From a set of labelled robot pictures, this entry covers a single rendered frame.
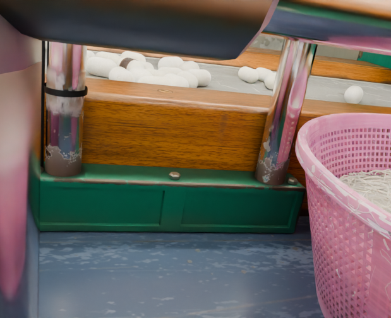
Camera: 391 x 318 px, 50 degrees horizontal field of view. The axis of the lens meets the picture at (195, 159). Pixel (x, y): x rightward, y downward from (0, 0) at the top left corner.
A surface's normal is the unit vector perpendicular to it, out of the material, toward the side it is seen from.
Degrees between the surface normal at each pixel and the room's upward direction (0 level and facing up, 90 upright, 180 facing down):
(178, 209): 90
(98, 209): 90
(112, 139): 90
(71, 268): 0
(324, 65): 45
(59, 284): 0
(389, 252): 108
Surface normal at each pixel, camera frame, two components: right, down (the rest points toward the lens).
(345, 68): 0.25, -0.38
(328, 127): 0.75, 0.08
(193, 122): 0.22, 0.38
